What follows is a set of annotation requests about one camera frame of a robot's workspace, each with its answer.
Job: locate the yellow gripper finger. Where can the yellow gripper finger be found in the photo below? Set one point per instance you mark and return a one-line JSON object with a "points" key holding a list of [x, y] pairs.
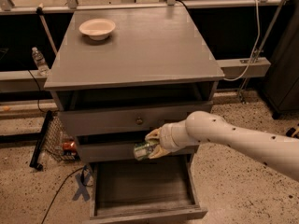
{"points": [[153, 135], [158, 151]]}

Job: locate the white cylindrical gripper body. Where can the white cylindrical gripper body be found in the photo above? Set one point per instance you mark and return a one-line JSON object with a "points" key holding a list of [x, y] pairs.
{"points": [[165, 138]]}

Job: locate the green soda can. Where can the green soda can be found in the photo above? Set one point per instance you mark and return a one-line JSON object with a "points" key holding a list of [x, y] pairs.
{"points": [[144, 149]]}

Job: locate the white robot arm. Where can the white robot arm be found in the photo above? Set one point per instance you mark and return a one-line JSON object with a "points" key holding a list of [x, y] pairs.
{"points": [[281, 153]]}

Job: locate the grey top drawer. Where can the grey top drawer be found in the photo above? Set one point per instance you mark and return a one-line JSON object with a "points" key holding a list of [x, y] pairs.
{"points": [[127, 119]]}

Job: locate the grey open bottom drawer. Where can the grey open bottom drawer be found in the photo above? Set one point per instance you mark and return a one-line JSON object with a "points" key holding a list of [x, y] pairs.
{"points": [[144, 192]]}

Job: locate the grey wooden drawer cabinet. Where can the grey wooden drawer cabinet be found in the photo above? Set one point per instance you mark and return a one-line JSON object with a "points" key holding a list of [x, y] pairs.
{"points": [[154, 56]]}

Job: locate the grey middle drawer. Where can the grey middle drawer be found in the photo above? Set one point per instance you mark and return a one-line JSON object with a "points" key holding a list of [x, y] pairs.
{"points": [[109, 146]]}

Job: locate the blue tape cross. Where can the blue tape cross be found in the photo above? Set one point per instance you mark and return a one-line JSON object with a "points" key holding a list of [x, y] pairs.
{"points": [[82, 191]]}

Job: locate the orange object in basket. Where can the orange object in basket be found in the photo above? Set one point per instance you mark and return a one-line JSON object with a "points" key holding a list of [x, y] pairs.
{"points": [[69, 147]]}

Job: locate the black caster wheel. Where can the black caster wheel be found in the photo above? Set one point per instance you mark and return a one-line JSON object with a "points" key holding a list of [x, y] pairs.
{"points": [[293, 132]]}

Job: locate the dark grey side cabinet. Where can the dark grey side cabinet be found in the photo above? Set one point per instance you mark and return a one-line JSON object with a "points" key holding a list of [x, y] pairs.
{"points": [[281, 85]]}

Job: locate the white paper bowl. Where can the white paper bowl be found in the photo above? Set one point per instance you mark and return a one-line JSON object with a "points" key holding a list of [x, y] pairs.
{"points": [[97, 29]]}

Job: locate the black bar on floor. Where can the black bar on floor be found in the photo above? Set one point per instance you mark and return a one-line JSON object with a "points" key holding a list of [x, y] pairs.
{"points": [[40, 141]]}

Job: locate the clear plastic water bottle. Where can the clear plastic water bottle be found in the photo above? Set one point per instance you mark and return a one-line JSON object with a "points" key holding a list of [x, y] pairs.
{"points": [[40, 62]]}

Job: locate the wire mesh basket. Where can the wire mesh basket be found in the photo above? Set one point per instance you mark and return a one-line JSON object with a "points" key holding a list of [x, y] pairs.
{"points": [[56, 135]]}

